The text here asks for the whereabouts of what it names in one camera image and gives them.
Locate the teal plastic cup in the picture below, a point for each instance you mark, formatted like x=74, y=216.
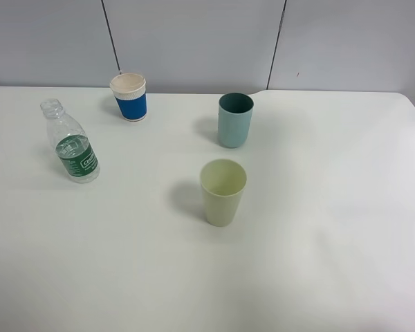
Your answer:
x=235, y=114

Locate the clear plastic water bottle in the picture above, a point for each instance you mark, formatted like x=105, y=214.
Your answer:
x=70, y=142

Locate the pale green plastic cup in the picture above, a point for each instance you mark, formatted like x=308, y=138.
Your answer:
x=222, y=183

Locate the blue white paper cup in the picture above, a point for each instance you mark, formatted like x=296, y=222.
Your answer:
x=129, y=90

